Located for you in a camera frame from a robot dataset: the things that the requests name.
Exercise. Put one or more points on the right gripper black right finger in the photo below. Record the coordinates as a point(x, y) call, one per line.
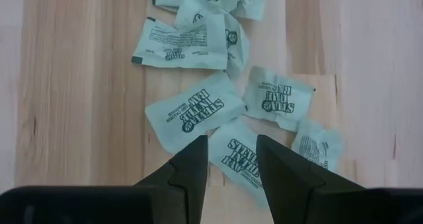
point(284, 177)

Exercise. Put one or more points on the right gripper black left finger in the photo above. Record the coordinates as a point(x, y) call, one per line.
point(188, 174)

